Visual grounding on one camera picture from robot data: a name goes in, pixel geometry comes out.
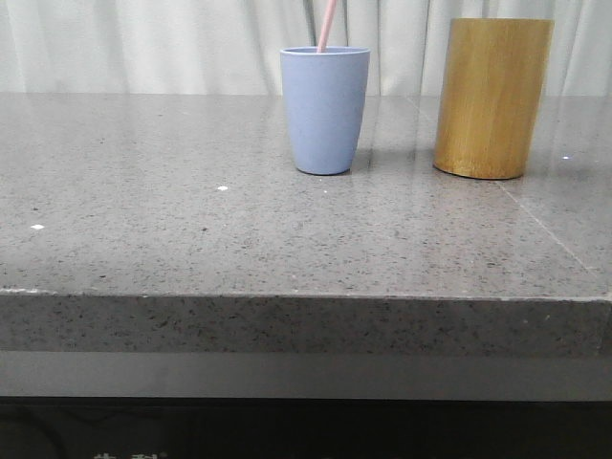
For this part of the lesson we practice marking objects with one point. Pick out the blue plastic cup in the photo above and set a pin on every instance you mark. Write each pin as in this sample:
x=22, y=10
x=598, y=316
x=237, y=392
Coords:
x=324, y=96

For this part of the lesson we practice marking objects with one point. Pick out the pink chopstick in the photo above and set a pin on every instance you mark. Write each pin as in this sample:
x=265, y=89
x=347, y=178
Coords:
x=326, y=26

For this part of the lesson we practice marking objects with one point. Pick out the bamboo cylinder holder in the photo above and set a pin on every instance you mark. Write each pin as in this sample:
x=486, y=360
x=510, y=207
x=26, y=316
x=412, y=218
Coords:
x=492, y=85

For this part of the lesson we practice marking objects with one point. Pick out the white pleated curtain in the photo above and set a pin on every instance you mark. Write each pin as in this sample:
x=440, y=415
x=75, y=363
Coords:
x=232, y=47

